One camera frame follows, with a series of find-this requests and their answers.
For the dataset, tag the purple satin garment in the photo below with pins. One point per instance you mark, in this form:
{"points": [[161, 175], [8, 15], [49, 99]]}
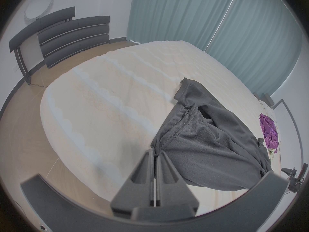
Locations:
{"points": [[269, 132]]}

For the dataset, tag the bed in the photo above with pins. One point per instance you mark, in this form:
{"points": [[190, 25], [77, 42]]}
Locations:
{"points": [[108, 93]]}

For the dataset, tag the black dressing table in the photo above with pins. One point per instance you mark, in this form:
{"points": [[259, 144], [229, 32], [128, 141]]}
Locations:
{"points": [[41, 25]]}

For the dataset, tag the white printed pillow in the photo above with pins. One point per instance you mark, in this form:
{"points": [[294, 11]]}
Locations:
{"points": [[266, 107]]}

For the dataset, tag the black T-shirt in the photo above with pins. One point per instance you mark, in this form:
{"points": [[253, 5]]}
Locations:
{"points": [[212, 141]]}

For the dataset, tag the black chest of drawers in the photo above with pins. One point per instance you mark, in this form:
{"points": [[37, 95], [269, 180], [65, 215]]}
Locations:
{"points": [[74, 40]]}

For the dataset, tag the grey bedside table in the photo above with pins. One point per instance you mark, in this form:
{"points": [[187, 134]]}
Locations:
{"points": [[264, 98]]}

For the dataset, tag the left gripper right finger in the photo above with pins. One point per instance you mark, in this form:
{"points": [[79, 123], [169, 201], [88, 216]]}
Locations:
{"points": [[169, 185]]}

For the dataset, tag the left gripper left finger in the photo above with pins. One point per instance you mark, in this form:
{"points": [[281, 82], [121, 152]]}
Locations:
{"points": [[140, 185]]}

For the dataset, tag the white printed garment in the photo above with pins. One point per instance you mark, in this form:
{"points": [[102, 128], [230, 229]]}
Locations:
{"points": [[271, 153]]}

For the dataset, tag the round white mirror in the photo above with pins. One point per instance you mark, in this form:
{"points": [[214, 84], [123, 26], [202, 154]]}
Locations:
{"points": [[38, 6]]}

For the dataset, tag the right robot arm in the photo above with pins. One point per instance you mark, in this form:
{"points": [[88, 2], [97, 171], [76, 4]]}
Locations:
{"points": [[303, 170]]}

